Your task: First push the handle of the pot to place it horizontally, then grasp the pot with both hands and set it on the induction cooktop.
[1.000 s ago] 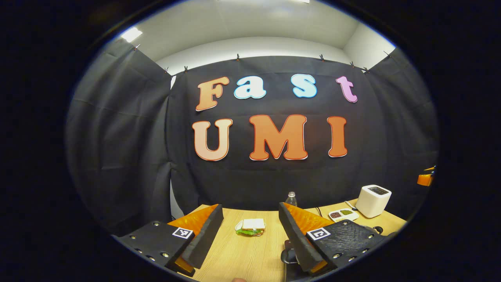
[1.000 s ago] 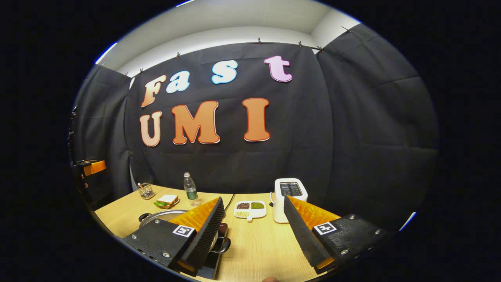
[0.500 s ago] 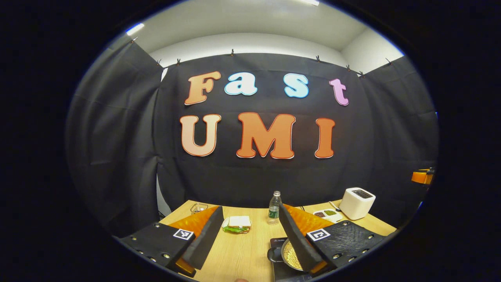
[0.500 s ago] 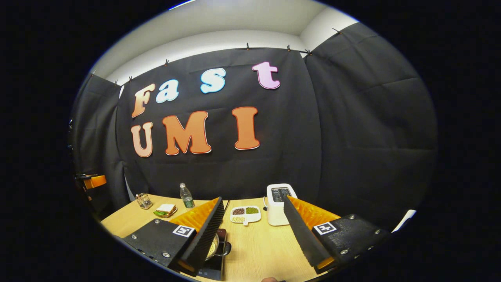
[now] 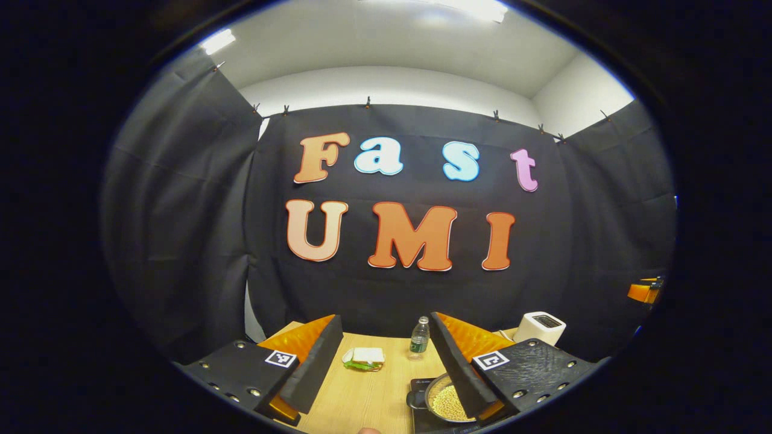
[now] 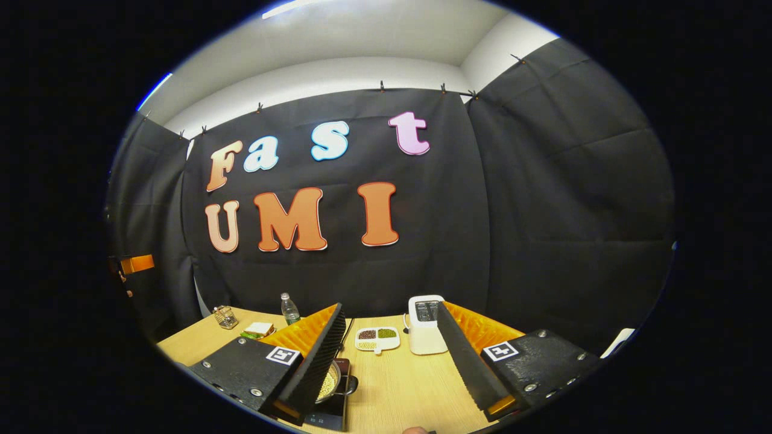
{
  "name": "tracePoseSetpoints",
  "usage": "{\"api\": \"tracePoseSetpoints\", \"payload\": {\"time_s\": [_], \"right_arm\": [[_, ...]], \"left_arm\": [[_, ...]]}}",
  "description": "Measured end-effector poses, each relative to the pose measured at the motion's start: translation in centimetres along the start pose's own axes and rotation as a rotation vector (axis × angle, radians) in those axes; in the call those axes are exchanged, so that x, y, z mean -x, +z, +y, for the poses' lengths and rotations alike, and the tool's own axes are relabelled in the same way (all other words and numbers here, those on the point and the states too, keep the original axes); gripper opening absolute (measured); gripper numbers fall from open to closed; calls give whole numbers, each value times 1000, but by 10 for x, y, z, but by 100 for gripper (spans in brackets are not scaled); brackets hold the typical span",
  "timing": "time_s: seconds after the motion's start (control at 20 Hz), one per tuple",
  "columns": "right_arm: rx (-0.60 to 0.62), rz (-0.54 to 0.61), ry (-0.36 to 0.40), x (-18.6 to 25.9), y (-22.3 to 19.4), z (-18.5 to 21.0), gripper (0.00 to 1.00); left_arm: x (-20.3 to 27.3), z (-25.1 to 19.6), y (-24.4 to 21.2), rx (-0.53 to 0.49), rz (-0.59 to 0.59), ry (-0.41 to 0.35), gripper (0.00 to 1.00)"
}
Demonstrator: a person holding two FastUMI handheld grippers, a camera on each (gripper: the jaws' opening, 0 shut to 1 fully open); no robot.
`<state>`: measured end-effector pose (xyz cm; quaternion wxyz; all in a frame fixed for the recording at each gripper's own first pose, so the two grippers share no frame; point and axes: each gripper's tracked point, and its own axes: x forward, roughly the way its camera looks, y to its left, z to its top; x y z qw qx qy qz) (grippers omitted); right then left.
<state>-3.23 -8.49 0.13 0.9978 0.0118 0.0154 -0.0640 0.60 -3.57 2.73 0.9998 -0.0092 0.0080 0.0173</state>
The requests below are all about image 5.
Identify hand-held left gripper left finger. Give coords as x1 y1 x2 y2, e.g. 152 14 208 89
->
175 313 344 427

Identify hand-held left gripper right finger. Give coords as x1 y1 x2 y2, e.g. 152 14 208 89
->
429 311 611 423

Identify steel pot with soybeans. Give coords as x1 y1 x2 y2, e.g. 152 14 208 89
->
406 373 483 424

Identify black induction cooktop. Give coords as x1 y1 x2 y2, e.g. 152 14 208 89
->
410 377 489 434

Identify small white plate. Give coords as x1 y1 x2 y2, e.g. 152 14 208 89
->
342 350 387 372

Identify clear plastic water bottle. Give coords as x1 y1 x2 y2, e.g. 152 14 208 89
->
410 316 431 360

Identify white toaster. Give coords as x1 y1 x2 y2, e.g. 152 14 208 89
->
513 311 568 347

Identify black backdrop cloth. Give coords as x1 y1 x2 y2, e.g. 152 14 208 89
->
100 48 677 365

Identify row of small cloth clips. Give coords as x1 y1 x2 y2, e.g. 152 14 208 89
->
212 60 610 144

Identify ceiling light panel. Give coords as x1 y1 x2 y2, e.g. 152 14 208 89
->
201 28 237 56

